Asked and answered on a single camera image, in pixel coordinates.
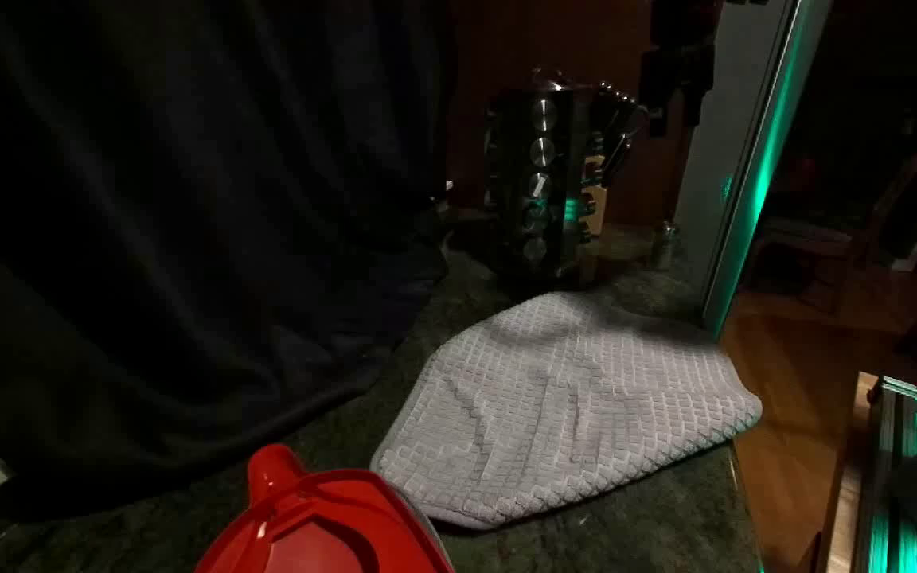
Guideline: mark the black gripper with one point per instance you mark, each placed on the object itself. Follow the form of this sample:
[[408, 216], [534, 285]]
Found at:
[[680, 59]]

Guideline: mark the chrome revolving seasoning rack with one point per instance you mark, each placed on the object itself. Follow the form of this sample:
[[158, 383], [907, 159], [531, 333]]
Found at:
[[541, 179]]

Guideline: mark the red plastic container lid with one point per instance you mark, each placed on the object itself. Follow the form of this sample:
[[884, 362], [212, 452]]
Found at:
[[315, 525]]

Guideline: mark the gray waffle-weave towel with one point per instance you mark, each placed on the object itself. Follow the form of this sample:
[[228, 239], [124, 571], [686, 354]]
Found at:
[[564, 416]]

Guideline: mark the black fabric curtain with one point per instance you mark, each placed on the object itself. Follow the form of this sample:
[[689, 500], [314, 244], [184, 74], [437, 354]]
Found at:
[[161, 233]]

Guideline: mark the aluminium extrusion robot base frame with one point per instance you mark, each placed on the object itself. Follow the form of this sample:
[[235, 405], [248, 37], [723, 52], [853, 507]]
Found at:
[[904, 478]]

